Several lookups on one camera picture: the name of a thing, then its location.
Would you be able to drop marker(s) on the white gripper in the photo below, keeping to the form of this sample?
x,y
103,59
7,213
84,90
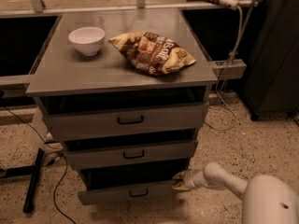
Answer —
x,y
192,179

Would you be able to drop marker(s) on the grey bottom drawer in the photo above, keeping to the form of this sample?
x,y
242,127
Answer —
x,y
128,183

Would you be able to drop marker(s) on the grey drawer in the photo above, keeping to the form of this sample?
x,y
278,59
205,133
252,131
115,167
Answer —
x,y
118,156
77,126
128,183

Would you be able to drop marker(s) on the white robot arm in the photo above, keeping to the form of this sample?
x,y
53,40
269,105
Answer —
x,y
265,199

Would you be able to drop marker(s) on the grey drawer cabinet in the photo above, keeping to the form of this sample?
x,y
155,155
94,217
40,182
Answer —
x,y
68,82

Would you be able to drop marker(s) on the grey middle drawer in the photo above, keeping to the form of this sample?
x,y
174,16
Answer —
x,y
118,156

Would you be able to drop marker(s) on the grey top drawer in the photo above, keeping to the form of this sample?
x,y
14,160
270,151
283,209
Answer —
x,y
77,126

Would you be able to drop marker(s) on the dark cabinet right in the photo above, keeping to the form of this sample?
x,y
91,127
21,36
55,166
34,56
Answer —
x,y
271,81

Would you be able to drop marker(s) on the brown yellow chip bag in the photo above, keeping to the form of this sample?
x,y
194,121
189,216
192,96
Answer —
x,y
153,54

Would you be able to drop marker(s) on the black floor bar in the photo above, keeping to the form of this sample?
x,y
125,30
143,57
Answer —
x,y
31,192

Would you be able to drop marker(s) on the white ceramic bowl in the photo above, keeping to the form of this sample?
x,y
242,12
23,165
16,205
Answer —
x,y
87,40

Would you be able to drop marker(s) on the grey metal frame rail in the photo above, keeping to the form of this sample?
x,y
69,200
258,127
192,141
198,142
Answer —
x,y
224,71

